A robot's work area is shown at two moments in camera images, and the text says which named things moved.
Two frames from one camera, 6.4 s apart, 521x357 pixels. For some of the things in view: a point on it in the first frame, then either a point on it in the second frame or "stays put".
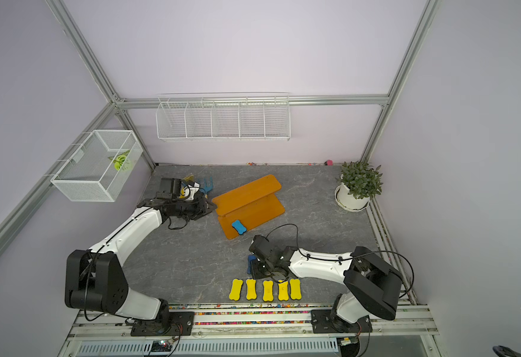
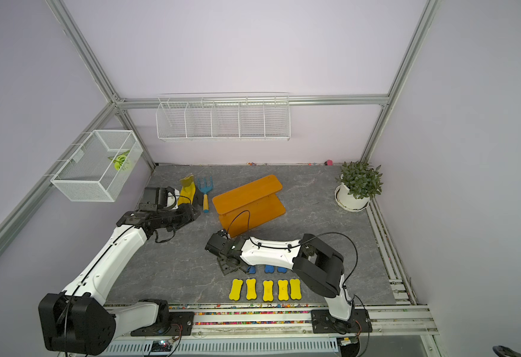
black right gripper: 254,272 to 222,265
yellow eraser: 251,288 stays put
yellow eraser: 235,290 stays put
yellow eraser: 268,291 stays put
